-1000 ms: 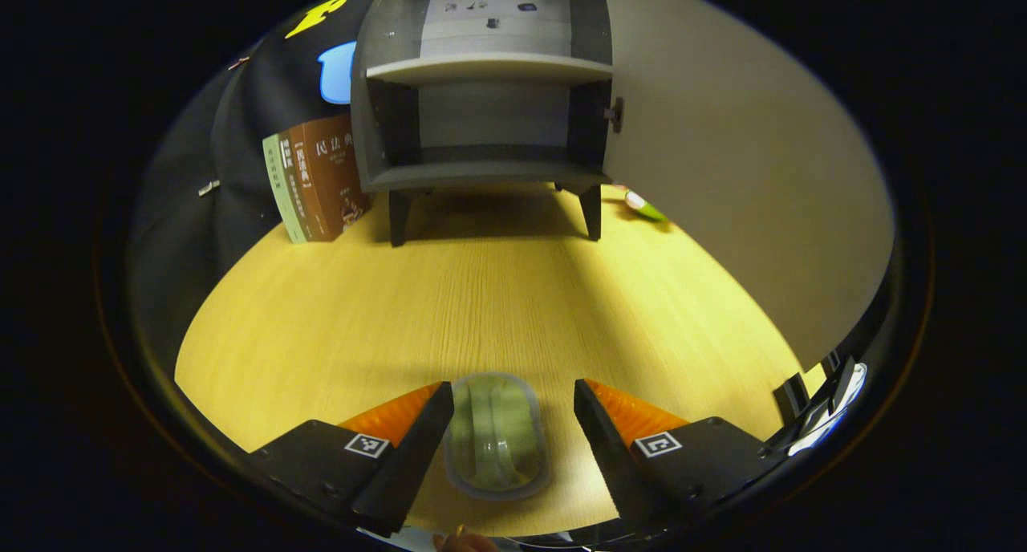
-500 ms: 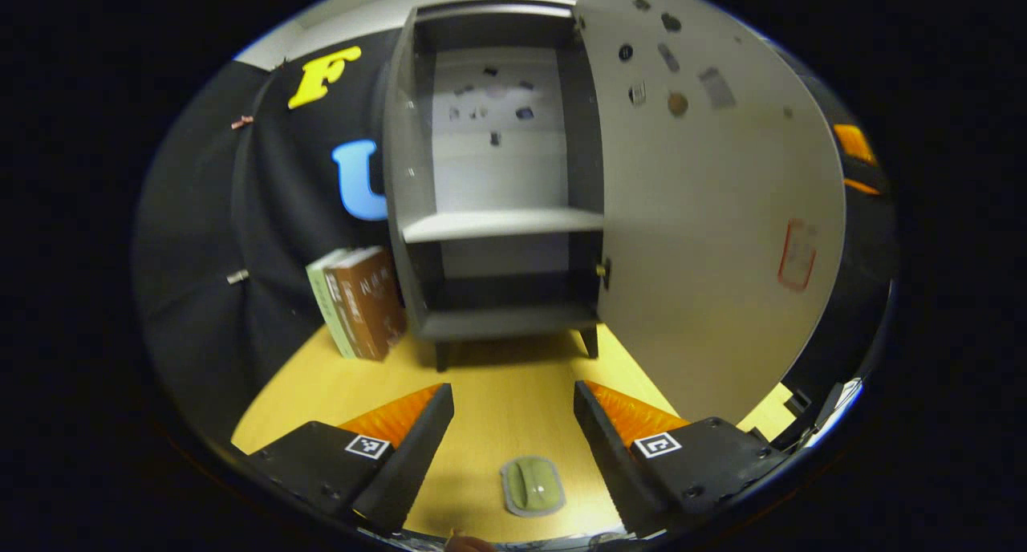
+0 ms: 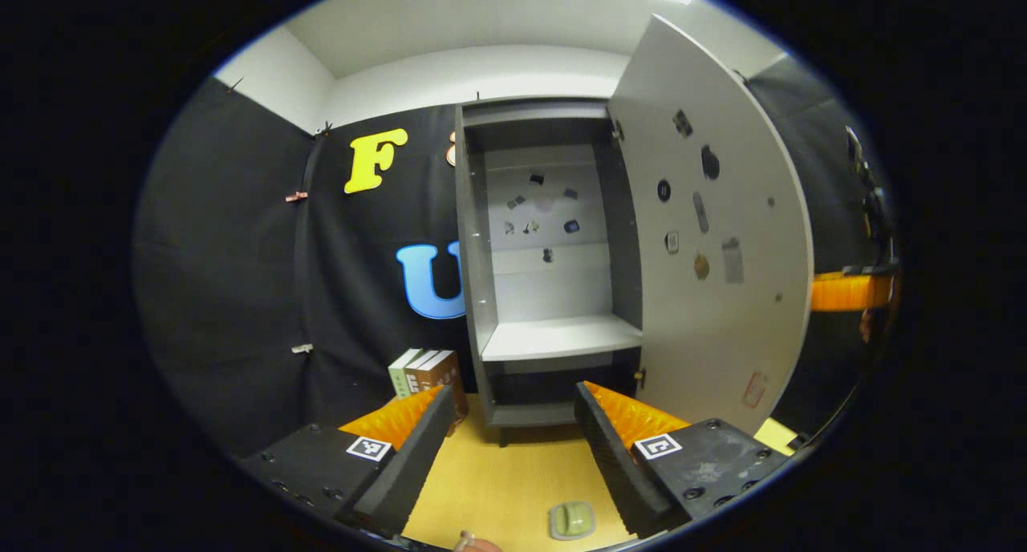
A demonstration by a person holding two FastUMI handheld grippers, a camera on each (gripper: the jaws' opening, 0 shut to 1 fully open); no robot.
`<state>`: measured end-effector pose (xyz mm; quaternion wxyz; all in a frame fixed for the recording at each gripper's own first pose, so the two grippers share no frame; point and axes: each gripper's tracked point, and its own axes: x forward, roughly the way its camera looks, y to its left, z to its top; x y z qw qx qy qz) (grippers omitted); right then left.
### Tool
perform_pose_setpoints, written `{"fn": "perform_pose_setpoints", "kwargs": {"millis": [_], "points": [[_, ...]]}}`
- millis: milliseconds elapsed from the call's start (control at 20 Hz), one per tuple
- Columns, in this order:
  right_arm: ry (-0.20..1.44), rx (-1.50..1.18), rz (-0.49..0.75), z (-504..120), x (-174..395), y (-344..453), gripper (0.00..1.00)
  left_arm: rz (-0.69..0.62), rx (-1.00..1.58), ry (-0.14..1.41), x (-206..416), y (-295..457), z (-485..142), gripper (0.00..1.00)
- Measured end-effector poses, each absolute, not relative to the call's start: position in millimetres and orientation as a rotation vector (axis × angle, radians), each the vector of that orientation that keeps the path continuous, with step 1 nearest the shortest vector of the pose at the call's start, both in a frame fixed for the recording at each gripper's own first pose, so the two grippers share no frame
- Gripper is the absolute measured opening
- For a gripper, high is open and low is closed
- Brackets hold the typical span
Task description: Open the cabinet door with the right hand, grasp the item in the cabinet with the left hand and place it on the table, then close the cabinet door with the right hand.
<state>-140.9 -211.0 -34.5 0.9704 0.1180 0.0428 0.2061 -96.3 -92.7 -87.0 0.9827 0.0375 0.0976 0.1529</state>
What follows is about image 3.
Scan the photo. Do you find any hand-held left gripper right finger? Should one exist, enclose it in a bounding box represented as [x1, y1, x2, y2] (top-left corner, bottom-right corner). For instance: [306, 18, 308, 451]
[574, 381, 791, 539]

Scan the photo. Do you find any white cabinet door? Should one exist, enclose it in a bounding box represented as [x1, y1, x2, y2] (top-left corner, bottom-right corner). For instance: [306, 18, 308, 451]
[606, 14, 815, 436]

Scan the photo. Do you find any black backdrop cloth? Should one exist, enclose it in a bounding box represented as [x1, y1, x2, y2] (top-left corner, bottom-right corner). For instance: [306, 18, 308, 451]
[132, 55, 899, 457]

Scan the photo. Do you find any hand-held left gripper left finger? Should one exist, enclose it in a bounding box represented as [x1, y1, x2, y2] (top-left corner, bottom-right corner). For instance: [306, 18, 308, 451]
[241, 385, 456, 537]

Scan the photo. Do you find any grey cabinet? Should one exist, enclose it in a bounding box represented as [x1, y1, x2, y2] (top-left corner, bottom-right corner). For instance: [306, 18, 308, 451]
[453, 95, 647, 449]

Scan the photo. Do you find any grey green coaster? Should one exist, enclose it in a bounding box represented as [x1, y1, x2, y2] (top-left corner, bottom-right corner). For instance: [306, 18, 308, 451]
[550, 501, 596, 541]

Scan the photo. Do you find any green book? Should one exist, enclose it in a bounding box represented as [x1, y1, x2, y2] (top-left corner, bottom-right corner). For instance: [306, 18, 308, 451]
[388, 348, 424, 399]

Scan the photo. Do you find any dark brown book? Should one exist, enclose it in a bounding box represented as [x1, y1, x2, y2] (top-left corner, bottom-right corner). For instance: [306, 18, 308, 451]
[404, 350, 440, 396]

